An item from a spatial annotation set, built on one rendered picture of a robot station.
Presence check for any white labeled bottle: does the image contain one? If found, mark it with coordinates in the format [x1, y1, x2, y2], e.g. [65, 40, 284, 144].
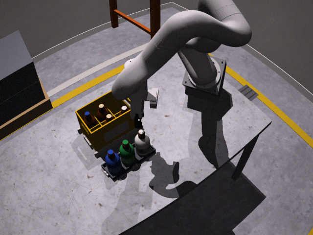
[134, 129, 150, 156]

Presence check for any dark brown bottle with white cap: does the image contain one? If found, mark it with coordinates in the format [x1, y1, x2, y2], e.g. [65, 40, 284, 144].
[118, 106, 128, 116]

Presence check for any brown glass bottle with cream cap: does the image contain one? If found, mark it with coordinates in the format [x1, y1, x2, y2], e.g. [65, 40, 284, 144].
[104, 114, 114, 125]

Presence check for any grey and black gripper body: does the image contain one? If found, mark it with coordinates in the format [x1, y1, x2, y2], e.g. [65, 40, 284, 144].
[130, 100, 144, 119]

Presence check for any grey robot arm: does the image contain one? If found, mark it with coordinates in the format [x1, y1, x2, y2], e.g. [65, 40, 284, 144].
[112, 0, 252, 109]

